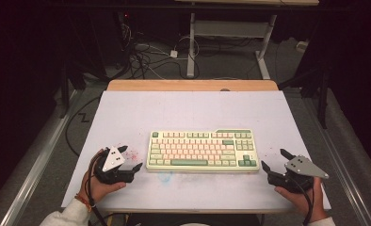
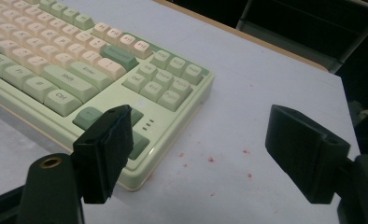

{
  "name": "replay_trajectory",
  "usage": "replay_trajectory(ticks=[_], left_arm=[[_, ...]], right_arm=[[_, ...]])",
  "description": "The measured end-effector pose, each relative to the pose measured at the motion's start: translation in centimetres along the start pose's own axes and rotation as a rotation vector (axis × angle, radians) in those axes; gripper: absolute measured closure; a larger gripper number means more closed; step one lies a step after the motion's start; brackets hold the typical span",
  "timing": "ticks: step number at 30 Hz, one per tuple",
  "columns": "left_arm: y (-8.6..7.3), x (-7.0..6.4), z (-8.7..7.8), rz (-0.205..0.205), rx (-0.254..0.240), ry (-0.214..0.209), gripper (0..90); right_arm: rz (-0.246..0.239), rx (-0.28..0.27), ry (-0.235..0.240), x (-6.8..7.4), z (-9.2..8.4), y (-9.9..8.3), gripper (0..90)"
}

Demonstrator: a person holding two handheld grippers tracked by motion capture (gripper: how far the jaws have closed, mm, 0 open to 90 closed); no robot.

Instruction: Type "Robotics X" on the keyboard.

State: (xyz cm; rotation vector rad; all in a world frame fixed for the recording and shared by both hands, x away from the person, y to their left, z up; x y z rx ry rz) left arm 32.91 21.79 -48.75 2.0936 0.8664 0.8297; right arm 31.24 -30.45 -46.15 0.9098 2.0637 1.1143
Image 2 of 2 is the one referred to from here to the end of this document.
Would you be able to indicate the green and cream keyboard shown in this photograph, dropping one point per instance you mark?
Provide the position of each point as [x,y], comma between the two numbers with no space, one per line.
[79,77]

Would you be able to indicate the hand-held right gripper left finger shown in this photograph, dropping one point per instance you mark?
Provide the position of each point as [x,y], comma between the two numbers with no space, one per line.
[106,155]

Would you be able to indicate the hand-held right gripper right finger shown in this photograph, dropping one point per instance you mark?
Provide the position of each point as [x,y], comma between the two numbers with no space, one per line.
[306,152]

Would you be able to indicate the dark metal frame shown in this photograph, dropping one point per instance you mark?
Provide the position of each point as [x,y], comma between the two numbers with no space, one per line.
[297,37]

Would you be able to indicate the white board sheet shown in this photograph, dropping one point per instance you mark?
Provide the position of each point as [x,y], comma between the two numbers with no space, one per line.
[235,93]

